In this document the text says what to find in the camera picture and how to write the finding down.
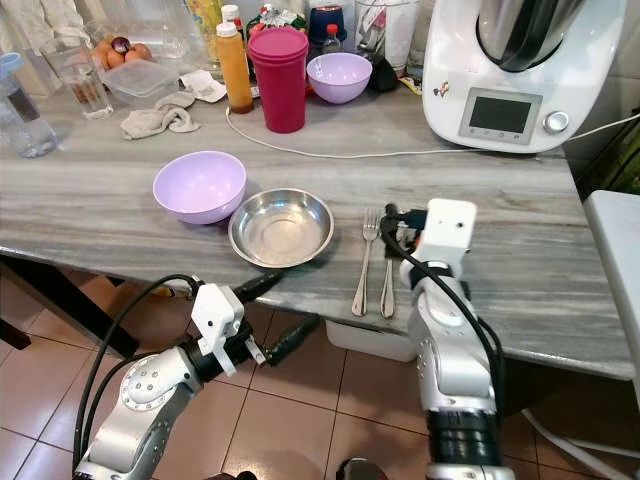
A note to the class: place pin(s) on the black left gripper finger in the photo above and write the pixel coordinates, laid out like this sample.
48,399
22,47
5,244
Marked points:
260,286
296,338

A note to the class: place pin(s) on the stainless steel bowl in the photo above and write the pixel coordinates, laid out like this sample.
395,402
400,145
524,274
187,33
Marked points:
280,228

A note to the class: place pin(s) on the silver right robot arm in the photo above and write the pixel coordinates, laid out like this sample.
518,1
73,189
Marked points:
455,350

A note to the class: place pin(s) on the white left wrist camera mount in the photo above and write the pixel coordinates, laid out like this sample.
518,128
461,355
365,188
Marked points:
217,314

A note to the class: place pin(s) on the dark left robot foot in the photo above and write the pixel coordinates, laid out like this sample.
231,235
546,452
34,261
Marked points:
238,476

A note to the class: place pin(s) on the dark right robot foot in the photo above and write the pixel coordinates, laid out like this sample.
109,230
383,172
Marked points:
360,470

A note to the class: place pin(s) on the clear plastic food container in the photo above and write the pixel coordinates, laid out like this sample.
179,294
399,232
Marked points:
140,84

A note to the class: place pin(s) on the clear drinking glass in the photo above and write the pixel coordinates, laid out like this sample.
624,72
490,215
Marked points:
80,80

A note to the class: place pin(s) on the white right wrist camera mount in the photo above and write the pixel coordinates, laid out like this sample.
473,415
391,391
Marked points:
450,228

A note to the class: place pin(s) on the small black object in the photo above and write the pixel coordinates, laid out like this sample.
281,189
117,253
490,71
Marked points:
382,74

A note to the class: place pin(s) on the grey crumpled cloth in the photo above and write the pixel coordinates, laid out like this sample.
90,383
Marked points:
155,120

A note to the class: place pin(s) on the large clear glass bowl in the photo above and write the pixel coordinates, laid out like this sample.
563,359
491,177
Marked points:
165,25

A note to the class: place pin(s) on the dark wooden table frame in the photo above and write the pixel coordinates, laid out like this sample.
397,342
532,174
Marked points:
60,305

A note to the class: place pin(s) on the dark blue cup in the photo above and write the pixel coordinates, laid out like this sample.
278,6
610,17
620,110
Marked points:
326,17

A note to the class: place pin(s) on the clear bottle with blue lid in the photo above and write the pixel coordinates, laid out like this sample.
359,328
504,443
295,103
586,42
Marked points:
25,115

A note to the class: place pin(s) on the small lilac plastic bowl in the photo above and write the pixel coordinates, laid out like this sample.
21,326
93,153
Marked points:
338,77

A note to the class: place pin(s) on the white patterned curtain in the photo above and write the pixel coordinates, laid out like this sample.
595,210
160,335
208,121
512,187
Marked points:
35,20

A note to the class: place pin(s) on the large lilac plastic bowl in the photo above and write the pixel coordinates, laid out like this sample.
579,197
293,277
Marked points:
198,185

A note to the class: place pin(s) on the silver spoon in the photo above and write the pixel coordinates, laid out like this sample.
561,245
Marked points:
388,290

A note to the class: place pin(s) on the purple onion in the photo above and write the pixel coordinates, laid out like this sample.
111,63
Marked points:
122,44

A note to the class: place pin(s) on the white plastic bag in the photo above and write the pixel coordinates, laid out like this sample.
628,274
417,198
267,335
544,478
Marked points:
395,30

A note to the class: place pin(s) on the magenta lidded plastic cup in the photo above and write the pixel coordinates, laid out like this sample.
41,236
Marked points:
278,80

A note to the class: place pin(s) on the dark robot foot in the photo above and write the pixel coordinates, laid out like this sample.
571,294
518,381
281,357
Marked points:
360,470
238,476

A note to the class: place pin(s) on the orange sauce bottle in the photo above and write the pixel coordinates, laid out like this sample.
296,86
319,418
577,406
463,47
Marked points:
233,70

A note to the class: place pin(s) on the white capped bottle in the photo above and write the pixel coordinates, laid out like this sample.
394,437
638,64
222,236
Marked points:
232,14

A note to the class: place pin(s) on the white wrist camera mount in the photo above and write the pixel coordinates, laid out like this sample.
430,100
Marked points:
217,314
450,228

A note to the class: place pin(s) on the white plastic bin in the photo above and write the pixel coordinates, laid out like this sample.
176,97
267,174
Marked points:
365,343

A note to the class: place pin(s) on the silver fork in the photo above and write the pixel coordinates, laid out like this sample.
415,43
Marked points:
364,265

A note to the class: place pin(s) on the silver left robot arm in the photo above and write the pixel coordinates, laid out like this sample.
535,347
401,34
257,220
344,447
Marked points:
145,400

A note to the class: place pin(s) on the yellow package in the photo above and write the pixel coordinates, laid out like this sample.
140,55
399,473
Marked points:
205,12

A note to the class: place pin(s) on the white kitchen cooking machine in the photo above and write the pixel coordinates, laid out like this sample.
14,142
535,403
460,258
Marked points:
460,70

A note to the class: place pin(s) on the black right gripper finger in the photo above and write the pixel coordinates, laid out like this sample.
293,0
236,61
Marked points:
390,218

